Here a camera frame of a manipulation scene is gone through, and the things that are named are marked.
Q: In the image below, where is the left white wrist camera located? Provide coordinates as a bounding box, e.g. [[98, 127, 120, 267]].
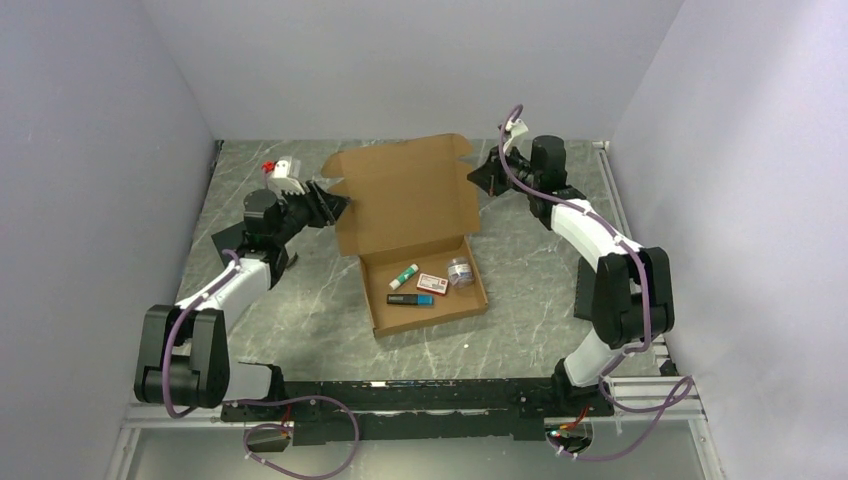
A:
[[261, 156, 306, 196]]

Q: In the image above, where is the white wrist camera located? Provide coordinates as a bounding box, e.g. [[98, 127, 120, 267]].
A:
[[501, 118, 529, 153], [261, 156, 306, 196]]

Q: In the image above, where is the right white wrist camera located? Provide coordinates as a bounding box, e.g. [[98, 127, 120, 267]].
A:
[[501, 118, 529, 153]]

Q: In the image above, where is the green white glue stick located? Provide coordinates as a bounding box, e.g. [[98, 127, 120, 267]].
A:
[[389, 264, 419, 291]]

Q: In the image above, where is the small red white box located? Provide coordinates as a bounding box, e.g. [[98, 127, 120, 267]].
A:
[[416, 273, 450, 296]]

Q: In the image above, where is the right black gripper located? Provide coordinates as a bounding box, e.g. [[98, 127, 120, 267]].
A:
[[468, 143, 540, 198]]

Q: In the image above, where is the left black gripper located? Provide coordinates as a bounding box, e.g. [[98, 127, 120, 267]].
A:
[[273, 180, 351, 245]]

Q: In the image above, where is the black blue marker pen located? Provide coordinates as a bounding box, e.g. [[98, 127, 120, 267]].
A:
[[386, 294, 435, 307]]

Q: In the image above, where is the black handled claw hammer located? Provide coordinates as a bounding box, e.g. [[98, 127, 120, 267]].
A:
[[281, 248, 299, 271]]

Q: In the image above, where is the black rectangular pad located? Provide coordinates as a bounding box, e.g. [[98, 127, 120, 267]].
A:
[[211, 222, 245, 266], [574, 258, 596, 321]]

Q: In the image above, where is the brown cardboard box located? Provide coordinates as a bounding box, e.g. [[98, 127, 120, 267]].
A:
[[321, 133, 488, 338]]

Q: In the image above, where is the right black rectangular pad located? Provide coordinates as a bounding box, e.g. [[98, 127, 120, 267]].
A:
[[574, 258, 596, 321]]

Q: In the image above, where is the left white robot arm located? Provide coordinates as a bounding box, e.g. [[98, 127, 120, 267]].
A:
[[133, 181, 351, 420]]

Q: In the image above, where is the left black rectangular pad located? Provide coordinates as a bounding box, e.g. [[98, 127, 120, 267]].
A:
[[211, 222, 245, 266]]

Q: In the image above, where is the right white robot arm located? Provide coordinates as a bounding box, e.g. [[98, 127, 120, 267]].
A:
[[467, 135, 675, 415]]

